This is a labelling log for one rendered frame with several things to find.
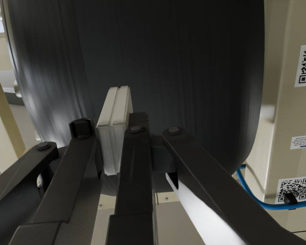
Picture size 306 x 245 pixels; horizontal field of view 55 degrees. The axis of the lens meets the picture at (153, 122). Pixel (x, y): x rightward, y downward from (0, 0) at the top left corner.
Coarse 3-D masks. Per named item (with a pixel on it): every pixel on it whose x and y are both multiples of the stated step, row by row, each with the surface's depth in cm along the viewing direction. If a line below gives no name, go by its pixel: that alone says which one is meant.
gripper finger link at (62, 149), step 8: (96, 120) 18; (96, 136) 16; (64, 152) 14; (96, 152) 15; (56, 160) 14; (96, 160) 15; (48, 168) 14; (56, 168) 14; (96, 168) 15; (40, 176) 14; (48, 176) 14; (48, 184) 14
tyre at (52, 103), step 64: (0, 0) 32; (64, 0) 28; (128, 0) 27; (192, 0) 27; (256, 0) 30; (64, 64) 29; (128, 64) 29; (192, 64) 29; (256, 64) 31; (64, 128) 33; (192, 128) 32; (256, 128) 37
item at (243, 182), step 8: (240, 168) 78; (240, 176) 73; (248, 192) 68; (256, 200) 65; (288, 200) 64; (296, 200) 63; (264, 208) 64; (272, 208) 64; (280, 208) 64; (288, 208) 63
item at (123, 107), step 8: (120, 88) 21; (128, 88) 21; (120, 96) 19; (128, 96) 19; (120, 104) 18; (128, 104) 18; (120, 112) 16; (128, 112) 18; (112, 120) 16; (120, 120) 15; (128, 120) 17; (112, 128) 15; (120, 128) 15; (112, 136) 15; (120, 136) 15; (120, 144) 15; (120, 152) 15; (120, 160) 16
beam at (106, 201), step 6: (162, 192) 99; (168, 192) 99; (174, 192) 99; (102, 198) 99; (108, 198) 99; (114, 198) 99; (156, 198) 100; (162, 198) 100; (168, 198) 100; (174, 198) 100; (102, 204) 100; (108, 204) 100; (114, 204) 100
